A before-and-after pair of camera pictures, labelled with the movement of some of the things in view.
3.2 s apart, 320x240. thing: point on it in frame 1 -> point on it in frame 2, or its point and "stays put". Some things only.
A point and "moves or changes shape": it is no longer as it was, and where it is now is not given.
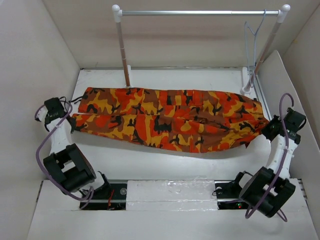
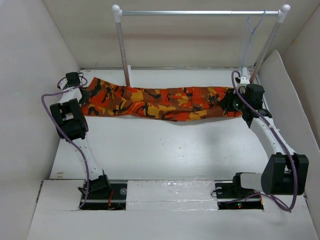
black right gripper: (265, 130) -> (226, 102)
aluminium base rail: (112, 195) stays put
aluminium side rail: (260, 95) stays put
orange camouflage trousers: (182, 119) moves or changes shape
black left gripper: (73, 123) -> (85, 98)
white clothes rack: (281, 12) stays put
